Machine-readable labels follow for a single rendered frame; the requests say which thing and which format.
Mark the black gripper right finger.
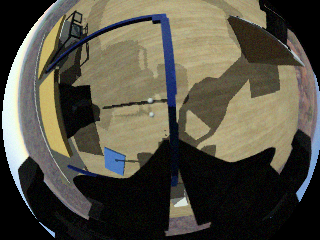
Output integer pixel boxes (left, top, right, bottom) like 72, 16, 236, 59
179, 140, 276, 225

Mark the grey flat panel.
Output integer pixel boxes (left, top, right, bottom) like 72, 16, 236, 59
35, 32, 85, 183

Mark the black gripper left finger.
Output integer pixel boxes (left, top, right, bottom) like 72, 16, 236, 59
73, 140, 172, 232

